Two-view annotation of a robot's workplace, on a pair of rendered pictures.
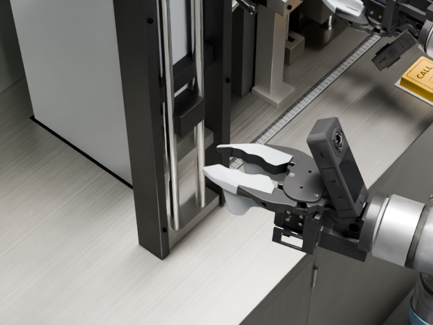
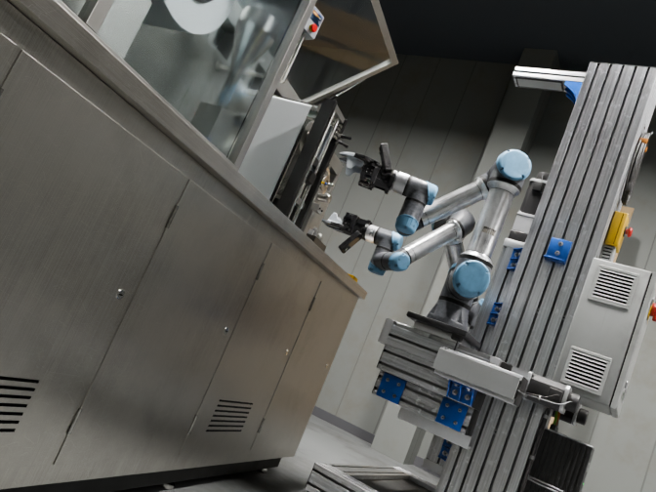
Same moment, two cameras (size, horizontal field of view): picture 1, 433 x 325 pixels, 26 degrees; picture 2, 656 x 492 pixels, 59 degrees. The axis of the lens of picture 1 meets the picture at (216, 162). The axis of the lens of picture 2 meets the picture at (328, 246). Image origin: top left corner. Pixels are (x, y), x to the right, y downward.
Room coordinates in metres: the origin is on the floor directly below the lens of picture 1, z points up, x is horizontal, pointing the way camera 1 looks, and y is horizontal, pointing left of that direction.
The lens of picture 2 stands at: (-1.18, 0.53, 0.58)
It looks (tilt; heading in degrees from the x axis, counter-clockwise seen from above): 10 degrees up; 342
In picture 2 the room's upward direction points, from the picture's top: 23 degrees clockwise
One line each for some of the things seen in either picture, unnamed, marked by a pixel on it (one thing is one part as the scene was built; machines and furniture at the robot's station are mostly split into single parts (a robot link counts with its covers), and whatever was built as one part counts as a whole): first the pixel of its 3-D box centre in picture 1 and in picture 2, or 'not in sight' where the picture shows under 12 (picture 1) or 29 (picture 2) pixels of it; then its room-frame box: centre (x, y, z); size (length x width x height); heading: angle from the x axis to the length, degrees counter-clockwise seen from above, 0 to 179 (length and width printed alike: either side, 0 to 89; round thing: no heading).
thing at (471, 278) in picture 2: not in sight; (489, 224); (0.51, -0.52, 1.19); 0.15 x 0.12 x 0.55; 156
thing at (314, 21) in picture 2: not in sight; (310, 22); (0.83, 0.29, 1.66); 0.07 x 0.07 x 0.10; 33
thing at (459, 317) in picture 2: not in sight; (450, 314); (0.63, -0.57, 0.87); 0.15 x 0.15 x 0.10
